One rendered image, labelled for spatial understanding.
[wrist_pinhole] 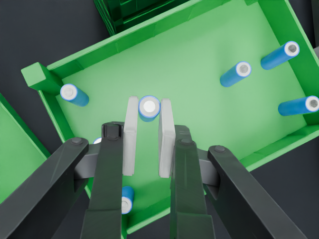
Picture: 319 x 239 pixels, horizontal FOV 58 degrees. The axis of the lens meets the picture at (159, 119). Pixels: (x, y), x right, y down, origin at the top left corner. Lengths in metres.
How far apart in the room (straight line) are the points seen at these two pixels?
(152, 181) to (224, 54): 0.19
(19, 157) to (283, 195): 0.78
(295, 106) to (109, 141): 0.26
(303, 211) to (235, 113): 0.66
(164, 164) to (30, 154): 0.75
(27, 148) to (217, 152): 0.78
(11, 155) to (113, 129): 0.78
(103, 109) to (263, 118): 0.21
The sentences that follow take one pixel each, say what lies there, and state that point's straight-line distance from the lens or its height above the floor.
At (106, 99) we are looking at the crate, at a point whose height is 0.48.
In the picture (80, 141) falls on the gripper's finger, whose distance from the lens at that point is 0.16.
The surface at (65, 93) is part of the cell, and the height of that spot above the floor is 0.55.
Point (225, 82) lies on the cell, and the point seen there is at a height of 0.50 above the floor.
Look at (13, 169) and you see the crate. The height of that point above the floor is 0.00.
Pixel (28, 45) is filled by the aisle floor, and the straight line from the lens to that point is 0.95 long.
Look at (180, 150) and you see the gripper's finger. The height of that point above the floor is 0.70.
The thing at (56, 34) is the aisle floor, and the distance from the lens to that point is 0.94.
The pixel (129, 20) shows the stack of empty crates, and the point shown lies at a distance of 0.60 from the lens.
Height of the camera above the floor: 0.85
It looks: 85 degrees down
